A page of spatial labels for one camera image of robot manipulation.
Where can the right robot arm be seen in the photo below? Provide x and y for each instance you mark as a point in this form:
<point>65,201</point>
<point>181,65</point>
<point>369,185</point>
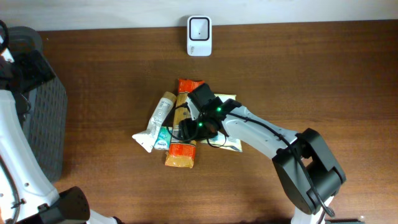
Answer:
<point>308,171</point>

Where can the grey plastic mesh basket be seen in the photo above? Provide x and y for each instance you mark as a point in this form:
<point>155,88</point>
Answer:
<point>41,101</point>

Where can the teal tissue pack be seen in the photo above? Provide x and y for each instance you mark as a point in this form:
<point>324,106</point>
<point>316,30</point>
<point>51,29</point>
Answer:
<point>163,139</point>

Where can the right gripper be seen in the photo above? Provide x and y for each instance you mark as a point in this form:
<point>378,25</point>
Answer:
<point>186,129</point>

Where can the white barcode scanner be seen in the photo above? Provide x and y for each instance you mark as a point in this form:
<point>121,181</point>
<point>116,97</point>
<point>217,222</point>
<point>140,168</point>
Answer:
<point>199,36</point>

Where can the white cream tube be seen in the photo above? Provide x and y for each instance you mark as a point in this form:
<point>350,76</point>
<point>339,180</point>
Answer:
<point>147,138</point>

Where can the orange spaghetti packet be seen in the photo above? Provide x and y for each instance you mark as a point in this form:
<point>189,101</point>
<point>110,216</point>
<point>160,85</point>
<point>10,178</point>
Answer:
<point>182,153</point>

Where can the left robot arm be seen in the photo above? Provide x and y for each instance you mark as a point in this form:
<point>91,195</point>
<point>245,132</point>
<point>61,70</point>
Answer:
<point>27,196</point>

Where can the cream snack bag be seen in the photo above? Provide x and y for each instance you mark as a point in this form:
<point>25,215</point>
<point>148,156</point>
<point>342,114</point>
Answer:
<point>223,142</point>

